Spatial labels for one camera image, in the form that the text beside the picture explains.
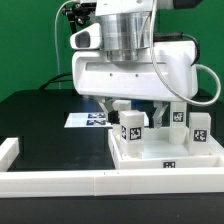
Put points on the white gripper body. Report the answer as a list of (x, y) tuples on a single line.
[(94, 74)]

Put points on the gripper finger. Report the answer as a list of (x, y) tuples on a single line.
[(155, 119), (112, 115)]

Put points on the white square table top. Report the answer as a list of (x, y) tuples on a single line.
[(159, 153)]

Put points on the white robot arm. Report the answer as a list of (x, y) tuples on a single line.
[(121, 56)]

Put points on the white marker sheet with tags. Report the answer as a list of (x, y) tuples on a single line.
[(84, 120)]

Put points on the white U-shaped obstacle fence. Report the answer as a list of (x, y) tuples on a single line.
[(105, 182)]

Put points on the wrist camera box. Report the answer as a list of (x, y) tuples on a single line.
[(87, 39)]

